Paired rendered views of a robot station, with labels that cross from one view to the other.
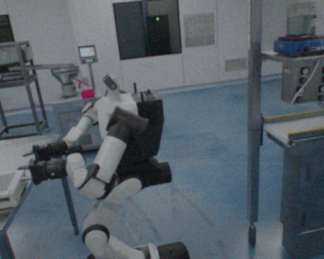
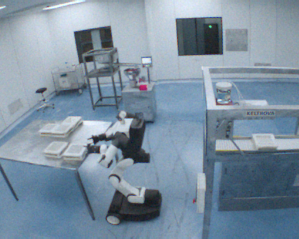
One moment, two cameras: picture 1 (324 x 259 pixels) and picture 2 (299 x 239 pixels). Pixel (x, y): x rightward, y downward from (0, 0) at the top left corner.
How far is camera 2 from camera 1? 1.23 m
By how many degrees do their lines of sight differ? 20
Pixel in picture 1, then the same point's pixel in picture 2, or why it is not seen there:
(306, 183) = (225, 175)
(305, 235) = (223, 200)
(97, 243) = (114, 181)
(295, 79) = not seen: hidden behind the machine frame
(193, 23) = (232, 35)
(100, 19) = (166, 28)
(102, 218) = (117, 172)
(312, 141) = (226, 156)
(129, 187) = (127, 162)
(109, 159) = (109, 154)
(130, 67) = (185, 60)
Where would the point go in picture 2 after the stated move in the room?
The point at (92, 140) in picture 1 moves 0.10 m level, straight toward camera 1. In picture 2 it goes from (143, 116) to (143, 118)
